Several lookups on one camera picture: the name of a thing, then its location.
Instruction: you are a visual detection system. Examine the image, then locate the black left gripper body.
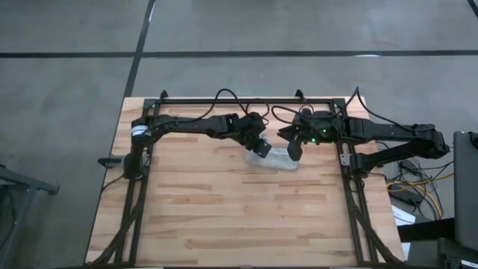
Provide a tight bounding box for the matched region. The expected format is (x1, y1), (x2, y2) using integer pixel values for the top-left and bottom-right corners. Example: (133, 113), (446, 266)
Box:
(238, 129), (273, 158)

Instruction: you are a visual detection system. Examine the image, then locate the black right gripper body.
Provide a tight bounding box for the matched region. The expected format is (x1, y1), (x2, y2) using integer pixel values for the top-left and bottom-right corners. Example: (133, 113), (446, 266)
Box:
(287, 119), (339, 162)

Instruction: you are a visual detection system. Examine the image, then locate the grey waffle microfiber towel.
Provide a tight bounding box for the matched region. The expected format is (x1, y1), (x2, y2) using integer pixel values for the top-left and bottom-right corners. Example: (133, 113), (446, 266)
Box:
(244, 133), (300, 172)

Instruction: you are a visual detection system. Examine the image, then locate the white paper sheet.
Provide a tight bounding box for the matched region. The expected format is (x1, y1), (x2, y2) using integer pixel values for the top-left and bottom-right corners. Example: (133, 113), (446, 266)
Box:
(391, 204), (416, 227)

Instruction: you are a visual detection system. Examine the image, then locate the black equipment stand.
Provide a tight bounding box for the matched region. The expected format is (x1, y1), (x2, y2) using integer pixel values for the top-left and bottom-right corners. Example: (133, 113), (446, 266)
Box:
(397, 218), (478, 269)

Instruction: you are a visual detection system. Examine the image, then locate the grey metal cart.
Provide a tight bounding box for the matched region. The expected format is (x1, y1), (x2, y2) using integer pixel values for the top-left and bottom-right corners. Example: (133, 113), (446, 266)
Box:
(0, 164), (60, 269)

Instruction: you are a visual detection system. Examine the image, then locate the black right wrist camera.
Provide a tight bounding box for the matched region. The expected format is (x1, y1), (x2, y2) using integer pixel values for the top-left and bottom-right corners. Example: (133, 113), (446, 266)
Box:
(298, 108), (328, 126)

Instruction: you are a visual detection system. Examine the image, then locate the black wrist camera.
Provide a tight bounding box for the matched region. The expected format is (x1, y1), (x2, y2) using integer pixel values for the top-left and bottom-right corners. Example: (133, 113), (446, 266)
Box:
(298, 108), (328, 126)
(244, 111), (269, 132)

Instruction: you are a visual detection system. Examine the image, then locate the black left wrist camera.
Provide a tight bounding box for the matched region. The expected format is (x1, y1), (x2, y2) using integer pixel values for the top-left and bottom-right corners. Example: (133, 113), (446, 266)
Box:
(244, 111), (269, 132)

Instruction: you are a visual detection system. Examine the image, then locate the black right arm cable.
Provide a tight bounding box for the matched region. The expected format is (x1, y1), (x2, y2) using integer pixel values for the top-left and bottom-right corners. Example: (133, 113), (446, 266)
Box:
(343, 87), (418, 134)

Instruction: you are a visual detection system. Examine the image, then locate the black metal table frame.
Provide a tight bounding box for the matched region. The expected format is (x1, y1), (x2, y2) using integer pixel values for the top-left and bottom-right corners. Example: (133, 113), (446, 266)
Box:
(84, 89), (406, 269)

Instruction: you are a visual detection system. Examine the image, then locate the yellow floor cable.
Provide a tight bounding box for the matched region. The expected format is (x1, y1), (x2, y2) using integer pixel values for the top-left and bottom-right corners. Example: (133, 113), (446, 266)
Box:
(386, 173), (455, 220)

